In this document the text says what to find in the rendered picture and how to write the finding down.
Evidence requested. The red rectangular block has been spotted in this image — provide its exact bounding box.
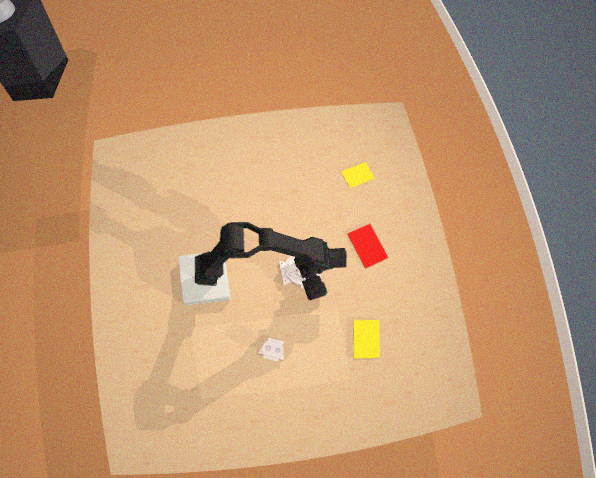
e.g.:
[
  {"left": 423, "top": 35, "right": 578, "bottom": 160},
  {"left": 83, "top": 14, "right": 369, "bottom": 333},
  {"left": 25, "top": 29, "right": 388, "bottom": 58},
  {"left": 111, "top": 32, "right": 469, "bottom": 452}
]
[{"left": 348, "top": 224, "right": 388, "bottom": 269}]

